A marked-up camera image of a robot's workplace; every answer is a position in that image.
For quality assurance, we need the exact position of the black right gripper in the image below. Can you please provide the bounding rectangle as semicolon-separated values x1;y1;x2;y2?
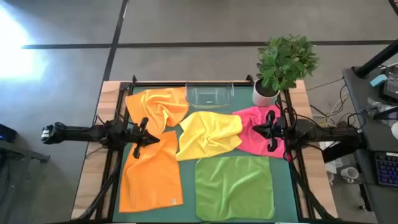
252;110;289;152

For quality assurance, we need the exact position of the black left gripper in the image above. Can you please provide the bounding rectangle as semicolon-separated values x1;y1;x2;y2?
126;116;161;159

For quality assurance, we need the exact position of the pink microfiber towel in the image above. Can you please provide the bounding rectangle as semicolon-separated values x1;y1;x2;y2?
232;105;292;161

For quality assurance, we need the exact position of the orange microfiber towel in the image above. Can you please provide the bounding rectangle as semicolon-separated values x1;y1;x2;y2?
125;86;190;138

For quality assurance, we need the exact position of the orange towel with corner label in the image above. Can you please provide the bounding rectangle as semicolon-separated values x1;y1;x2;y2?
119;130;184;214

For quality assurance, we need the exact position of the yellow microfiber towel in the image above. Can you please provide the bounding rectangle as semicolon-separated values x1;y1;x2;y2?
175;111;243;162

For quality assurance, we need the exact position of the green microfiber towel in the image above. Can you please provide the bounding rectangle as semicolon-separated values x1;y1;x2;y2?
195;156;276;222

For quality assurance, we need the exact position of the white plant pot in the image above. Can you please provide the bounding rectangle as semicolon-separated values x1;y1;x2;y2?
252;79;280;108

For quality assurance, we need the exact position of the clear plastic bin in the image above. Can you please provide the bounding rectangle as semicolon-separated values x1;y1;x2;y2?
185;81;234;110

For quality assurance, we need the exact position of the green leafy plant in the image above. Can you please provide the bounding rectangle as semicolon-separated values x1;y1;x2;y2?
256;34;320;93

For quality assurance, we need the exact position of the black flat bar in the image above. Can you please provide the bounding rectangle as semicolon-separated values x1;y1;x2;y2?
322;141;367;164

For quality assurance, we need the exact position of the white mug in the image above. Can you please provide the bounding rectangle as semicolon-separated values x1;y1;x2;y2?
340;167;360;184

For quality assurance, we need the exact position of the dark grey side desk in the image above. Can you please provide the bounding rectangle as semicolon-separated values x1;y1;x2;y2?
341;65;398;224

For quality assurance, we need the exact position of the clear plastic bag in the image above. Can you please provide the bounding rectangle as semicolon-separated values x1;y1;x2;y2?
360;96;393;121

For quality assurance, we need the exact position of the blue sticky note pad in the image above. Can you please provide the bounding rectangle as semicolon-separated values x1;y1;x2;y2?
369;73;389;87

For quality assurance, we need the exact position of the backlit black keyboard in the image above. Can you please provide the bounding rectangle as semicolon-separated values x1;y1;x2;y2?
374;151;398;187

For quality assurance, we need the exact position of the grey metal cart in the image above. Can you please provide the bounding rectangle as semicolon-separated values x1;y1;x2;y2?
0;139;50;224

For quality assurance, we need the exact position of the black round pole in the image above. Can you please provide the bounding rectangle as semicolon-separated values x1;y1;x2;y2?
354;39;398;79

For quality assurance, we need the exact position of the black desktop device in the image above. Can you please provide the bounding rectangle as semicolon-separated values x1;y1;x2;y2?
379;65;398;102

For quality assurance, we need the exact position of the black box with blue light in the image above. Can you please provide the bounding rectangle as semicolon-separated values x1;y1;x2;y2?
0;123;18;144

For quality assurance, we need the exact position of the black aluminium table frame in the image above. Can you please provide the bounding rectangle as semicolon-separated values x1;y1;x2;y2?
71;74;340;224

